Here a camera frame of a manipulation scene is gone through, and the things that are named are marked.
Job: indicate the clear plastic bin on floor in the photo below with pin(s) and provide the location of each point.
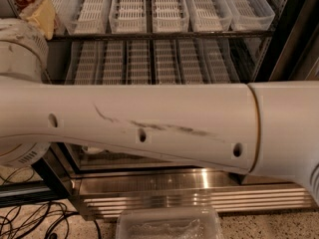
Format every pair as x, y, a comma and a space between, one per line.
169, 223

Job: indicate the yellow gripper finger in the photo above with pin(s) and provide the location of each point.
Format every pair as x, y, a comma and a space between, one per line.
41, 14

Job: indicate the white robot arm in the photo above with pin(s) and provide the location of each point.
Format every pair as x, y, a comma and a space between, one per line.
264, 129

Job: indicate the open fridge glass door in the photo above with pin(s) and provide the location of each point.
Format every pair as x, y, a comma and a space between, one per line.
41, 182

